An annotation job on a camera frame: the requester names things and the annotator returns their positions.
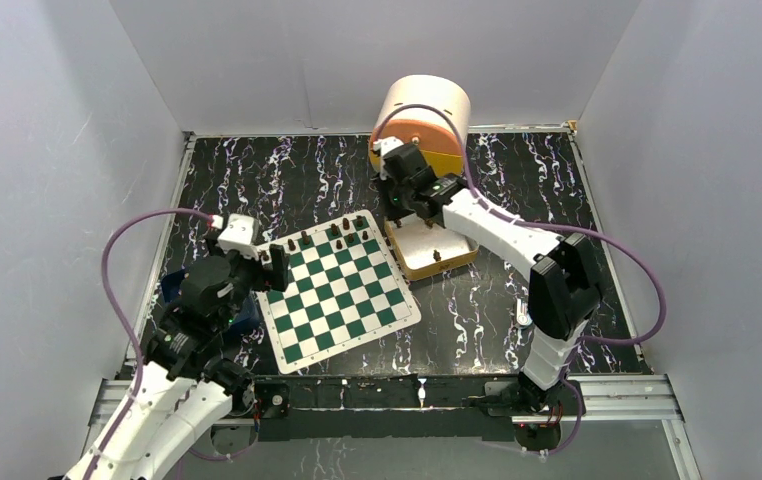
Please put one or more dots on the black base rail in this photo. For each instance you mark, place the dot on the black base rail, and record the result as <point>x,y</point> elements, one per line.
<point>487,407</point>

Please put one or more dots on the small white blue tag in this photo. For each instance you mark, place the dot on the small white blue tag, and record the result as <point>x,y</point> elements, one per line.
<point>521,314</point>

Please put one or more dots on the green white chess board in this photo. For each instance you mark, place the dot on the green white chess board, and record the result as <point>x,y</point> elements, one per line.
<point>340,296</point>

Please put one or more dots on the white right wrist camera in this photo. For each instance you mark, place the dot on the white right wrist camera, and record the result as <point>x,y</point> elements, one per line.
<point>385,146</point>

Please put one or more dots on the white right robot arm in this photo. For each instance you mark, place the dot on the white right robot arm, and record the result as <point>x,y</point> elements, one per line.
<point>564,281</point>

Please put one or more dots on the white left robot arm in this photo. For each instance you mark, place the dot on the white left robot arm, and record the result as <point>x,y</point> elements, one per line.
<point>185,384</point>

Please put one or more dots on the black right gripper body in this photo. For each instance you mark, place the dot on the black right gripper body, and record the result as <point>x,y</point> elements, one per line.
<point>394,198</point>

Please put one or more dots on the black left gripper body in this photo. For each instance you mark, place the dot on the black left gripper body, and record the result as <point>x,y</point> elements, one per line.
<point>248,274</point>

